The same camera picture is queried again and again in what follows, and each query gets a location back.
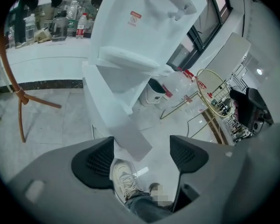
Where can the black framed window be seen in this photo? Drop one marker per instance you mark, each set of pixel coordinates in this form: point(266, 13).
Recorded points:
point(207, 20)

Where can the clear tall container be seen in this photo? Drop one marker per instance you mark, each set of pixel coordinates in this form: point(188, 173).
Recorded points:
point(30, 31)

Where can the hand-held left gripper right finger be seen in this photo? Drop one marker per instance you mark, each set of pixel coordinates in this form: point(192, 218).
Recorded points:
point(224, 183)

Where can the white water dispenser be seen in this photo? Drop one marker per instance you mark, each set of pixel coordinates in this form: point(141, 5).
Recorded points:
point(121, 27)

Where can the person's left white shoe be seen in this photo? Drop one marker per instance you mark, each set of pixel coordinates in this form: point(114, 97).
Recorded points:
point(124, 178)

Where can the white trash bin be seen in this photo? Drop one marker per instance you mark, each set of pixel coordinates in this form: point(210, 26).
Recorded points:
point(151, 97)

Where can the person's left leg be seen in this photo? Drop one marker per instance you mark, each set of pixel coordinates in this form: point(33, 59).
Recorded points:
point(144, 206)

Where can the wooden coat rack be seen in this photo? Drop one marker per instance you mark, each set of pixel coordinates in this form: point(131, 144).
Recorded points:
point(9, 64)

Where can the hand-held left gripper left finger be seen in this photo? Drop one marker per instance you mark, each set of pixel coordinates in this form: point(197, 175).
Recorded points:
point(60, 195)

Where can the empty jug red cap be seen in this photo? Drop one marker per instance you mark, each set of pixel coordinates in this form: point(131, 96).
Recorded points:
point(177, 87)

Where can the clear plastic jug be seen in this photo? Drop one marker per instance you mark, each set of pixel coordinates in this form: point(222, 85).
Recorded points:
point(60, 29)

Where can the clear bottle green label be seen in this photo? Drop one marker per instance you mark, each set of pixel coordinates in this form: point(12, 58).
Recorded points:
point(72, 13)

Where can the clear bottle red label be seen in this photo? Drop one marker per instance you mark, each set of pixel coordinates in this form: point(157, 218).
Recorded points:
point(81, 28)

